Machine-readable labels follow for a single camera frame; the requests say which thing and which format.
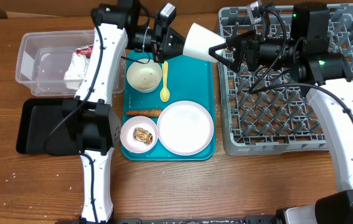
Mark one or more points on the teal serving tray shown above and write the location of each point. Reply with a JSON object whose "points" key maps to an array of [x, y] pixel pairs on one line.
{"points": [[188, 79]]}

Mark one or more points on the large white plate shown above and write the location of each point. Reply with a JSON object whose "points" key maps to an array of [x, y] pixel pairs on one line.
{"points": [[185, 128]]}

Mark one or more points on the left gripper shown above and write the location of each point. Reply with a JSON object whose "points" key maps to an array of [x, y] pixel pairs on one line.
{"points": [[163, 40]]}

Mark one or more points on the white rice bowl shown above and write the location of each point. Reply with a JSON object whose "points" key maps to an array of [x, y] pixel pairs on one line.
{"points": [[144, 75]]}

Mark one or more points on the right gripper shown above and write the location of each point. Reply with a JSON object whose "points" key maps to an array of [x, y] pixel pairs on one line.
{"points": [[236, 43]]}

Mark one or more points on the clear plastic bin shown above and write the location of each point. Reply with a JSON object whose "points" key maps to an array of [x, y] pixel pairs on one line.
{"points": [[44, 59]]}

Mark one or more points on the orange carrot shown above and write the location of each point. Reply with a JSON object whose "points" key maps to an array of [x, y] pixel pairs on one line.
{"points": [[152, 113]]}

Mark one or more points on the small pink bowl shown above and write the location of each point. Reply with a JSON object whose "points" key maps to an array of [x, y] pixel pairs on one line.
{"points": [[127, 140]]}

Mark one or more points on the grey dishwasher rack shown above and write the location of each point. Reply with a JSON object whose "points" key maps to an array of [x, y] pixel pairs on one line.
{"points": [[277, 121]]}

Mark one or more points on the black waste tray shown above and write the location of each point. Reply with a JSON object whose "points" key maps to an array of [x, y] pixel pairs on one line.
{"points": [[64, 127]]}

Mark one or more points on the red snack wrapper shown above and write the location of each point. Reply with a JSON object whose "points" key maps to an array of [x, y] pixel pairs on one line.
{"points": [[85, 50]]}

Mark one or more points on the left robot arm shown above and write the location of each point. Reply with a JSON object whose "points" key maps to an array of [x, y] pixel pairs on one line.
{"points": [[116, 29]]}

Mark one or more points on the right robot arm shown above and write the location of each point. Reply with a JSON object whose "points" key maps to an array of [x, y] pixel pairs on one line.
{"points": [[325, 80]]}

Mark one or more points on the yellow plastic spoon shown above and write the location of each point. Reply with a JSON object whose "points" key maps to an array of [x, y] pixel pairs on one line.
{"points": [[164, 93]]}

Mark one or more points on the brown food scrap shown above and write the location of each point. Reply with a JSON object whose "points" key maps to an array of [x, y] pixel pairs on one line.
{"points": [[142, 135]]}

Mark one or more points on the crumpled white paper napkin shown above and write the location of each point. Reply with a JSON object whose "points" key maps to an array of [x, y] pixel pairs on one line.
{"points": [[76, 71]]}

